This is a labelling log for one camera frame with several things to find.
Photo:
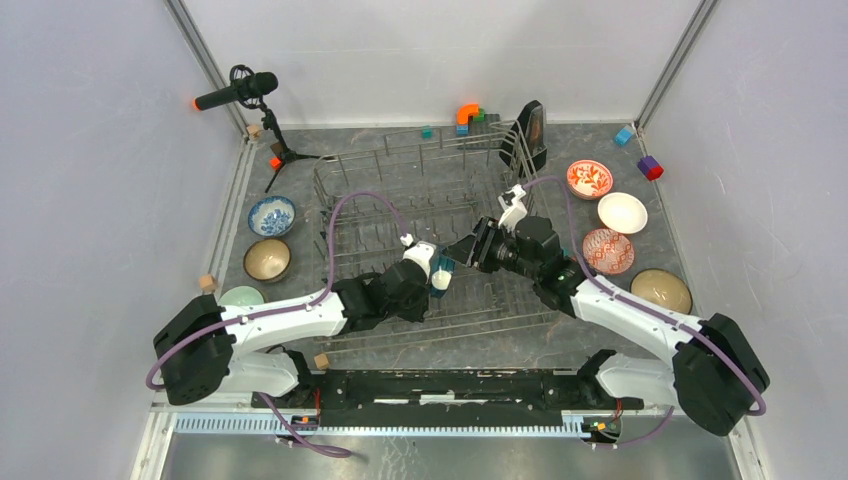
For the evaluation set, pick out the white bowl orange pattern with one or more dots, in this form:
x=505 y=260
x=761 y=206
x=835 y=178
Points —
x=589 y=179

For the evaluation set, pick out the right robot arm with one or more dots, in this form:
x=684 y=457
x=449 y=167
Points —
x=706 y=368

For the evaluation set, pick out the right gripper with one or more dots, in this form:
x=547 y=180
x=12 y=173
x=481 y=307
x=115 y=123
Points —
x=486 y=235

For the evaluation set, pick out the black microphone tripod stand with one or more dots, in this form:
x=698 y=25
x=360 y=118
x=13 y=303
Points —
x=283 y=155

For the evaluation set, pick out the black microphone orange tip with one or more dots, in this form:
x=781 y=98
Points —
x=246 y=87

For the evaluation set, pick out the pale green bowl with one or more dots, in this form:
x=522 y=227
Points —
x=242 y=296

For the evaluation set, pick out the pink brown flower bowl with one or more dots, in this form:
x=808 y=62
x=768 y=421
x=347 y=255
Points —
x=664 y=289

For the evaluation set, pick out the small wooden cube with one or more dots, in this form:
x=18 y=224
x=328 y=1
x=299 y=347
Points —
x=208 y=283

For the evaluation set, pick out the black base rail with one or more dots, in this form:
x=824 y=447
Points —
x=449 y=398

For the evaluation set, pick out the black metronome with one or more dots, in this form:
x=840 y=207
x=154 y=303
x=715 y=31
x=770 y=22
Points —
x=523 y=149

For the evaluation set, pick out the wooden cube near rail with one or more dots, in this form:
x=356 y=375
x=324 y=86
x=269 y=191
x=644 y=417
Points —
x=322 y=361

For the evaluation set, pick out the blue toy block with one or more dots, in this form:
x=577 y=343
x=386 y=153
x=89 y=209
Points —
x=624 y=135

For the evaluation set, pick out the white blue rimmed bowl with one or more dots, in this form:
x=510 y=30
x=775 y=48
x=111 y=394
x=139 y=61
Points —
x=272 y=216

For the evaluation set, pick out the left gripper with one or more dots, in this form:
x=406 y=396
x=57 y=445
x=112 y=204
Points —
x=418 y=311

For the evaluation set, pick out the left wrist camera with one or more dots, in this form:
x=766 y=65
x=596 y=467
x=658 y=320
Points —
x=421 y=253

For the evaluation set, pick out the dark brown banded bowl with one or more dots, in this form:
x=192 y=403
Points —
x=267 y=260

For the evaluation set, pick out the orange curved toy block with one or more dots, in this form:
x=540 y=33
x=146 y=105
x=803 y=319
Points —
x=463 y=113

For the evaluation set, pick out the purple red toy block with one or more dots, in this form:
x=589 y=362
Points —
x=650 y=168

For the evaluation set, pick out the grey wire dish rack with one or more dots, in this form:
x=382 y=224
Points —
x=411 y=197

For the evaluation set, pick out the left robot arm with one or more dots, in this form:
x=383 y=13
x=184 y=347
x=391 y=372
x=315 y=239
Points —
x=206 y=348

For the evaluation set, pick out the blue white patterned bowl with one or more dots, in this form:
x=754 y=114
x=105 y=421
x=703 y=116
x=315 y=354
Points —
x=608 y=252

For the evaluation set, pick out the grey studded base plate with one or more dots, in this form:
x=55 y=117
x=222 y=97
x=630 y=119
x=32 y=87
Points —
x=481 y=125

